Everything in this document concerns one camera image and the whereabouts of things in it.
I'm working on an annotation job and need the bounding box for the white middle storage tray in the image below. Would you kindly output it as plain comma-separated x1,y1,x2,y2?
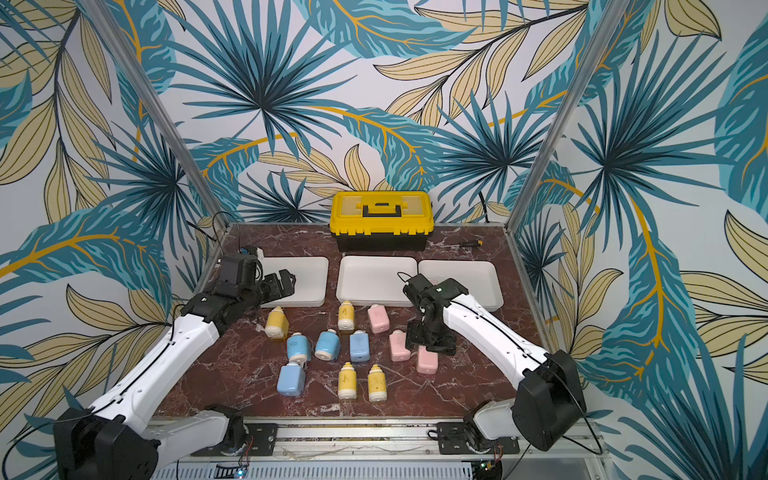
336,256,418,307

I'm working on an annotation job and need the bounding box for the yellow pencil sharpener upper middle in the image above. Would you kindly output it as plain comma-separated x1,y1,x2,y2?
337,300,355,334

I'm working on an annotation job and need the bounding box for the pink pencil sharpener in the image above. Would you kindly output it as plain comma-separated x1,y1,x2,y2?
416,345,439,375
389,329,412,363
367,304,390,334

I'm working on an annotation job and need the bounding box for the yellow pencil sharpener lower right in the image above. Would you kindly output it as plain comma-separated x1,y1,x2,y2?
368,364,388,403

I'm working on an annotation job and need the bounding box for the yellow pencil sharpener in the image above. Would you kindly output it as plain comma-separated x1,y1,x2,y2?
337,362,357,401
337,300,355,334
264,306,289,341
368,364,388,403

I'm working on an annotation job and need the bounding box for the blue pencil sharpener middle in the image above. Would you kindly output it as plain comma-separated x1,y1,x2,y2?
314,329,341,362

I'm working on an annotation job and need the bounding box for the blue pencil sharpener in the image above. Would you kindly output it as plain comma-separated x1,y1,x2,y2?
314,329,341,362
277,362,306,397
286,332,312,365
349,330,371,363

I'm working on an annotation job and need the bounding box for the yellow pencil sharpener far left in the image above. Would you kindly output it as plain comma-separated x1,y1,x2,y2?
264,306,289,341

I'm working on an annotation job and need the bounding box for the yellow black toolbox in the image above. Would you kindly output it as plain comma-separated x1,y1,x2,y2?
329,191,435,252

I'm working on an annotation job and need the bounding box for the blue pencil sharpener left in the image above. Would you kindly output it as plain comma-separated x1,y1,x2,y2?
286,332,312,365

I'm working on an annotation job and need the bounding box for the white left storage tray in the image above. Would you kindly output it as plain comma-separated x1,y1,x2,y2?
262,257,329,308

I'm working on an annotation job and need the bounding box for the blue pencil sharpener bottom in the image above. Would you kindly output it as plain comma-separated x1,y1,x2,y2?
277,362,306,397

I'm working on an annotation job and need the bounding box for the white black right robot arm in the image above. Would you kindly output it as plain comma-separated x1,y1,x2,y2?
403,274,587,451

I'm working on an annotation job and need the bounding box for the white right storage tray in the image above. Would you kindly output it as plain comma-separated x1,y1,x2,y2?
418,260,504,312

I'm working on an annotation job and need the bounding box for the yellow pencil sharpener lower left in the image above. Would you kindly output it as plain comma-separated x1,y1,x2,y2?
337,362,357,401

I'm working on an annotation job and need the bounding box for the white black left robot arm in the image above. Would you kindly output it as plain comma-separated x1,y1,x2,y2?
53,247,296,479

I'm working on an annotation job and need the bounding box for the white storage tray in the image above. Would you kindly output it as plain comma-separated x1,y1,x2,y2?
418,260,504,312
262,257,329,308
336,256,418,307

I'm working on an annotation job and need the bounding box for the blue pencil sharpener right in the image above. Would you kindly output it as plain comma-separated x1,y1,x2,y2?
349,330,371,363

